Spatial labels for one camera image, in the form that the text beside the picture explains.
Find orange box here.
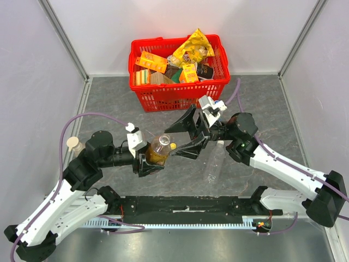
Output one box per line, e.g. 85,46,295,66
179,64,198,84
135,51,167,73

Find green package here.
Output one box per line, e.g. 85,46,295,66
171,68,183,84

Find striped sponge pack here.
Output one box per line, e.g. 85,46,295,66
136,69,151,86

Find white cable duct rail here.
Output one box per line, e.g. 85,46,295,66
81,217,256,230

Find clear plastic bottle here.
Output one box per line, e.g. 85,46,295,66
203,140,225,184

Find orange box right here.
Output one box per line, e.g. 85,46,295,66
179,64,198,84

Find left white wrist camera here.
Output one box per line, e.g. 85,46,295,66
125,122,147,158

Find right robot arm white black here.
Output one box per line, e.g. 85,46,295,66
164,104,348,228

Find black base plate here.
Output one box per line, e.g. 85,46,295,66
112,196,283,225

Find beige bottle round cap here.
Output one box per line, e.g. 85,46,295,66
66,136,85,157

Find yellow snack bag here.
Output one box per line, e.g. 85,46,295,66
172,28,215,67

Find yellow tea bottle red label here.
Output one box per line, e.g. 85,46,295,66
148,134,172,165

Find orange box left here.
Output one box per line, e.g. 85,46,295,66
135,51,167,73

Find clear wrapped snack pack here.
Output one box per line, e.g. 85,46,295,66
167,55,181,68

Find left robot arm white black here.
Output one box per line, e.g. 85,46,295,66
4,130,164,261

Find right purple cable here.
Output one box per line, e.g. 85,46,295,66
225,78,349,235

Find wooden block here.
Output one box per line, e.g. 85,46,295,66
150,72,175,85

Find small yellow bottle cap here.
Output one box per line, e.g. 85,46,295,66
170,143,177,150

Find red plastic shopping basket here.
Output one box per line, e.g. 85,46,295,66
128,34,230,112

